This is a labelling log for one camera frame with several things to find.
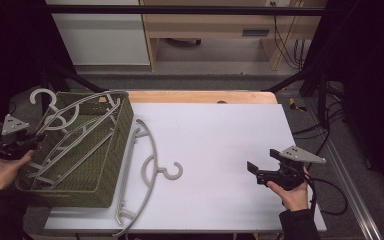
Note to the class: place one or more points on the light wooden desk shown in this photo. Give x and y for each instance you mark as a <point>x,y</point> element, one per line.
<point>206,23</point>

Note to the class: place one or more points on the yellow and black tool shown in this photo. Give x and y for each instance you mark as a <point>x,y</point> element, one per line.
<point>294,105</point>

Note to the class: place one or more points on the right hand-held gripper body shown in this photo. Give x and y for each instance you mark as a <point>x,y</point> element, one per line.
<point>300,155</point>

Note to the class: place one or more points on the white table mat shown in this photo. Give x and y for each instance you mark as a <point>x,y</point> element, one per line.
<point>220,133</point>

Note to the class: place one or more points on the person's right hand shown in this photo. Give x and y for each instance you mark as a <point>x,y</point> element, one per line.
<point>295,200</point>

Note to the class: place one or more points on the black metal stand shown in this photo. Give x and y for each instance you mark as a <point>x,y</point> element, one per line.
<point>80,80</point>
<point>321,96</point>

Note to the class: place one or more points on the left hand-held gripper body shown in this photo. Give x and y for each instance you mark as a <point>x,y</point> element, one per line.
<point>13,126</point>

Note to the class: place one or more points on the black curtain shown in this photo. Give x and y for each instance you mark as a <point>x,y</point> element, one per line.
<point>6,50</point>
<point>373,66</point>

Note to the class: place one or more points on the grey plastic clothes hanger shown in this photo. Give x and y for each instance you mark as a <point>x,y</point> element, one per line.
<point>174,177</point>
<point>36,92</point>
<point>76,115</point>

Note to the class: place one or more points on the black horizontal frame bar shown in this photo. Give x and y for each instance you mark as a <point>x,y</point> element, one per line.
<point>180,10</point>

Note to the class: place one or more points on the person's left hand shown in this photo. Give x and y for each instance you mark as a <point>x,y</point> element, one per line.
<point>0,173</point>

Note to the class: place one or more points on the white cabinet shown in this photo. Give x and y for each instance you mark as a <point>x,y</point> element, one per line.
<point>100,40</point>

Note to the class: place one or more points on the green woven basket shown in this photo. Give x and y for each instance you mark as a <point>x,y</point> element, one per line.
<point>106,160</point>

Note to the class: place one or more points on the aluminium rail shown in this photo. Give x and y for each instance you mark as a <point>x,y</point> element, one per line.
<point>350,186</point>

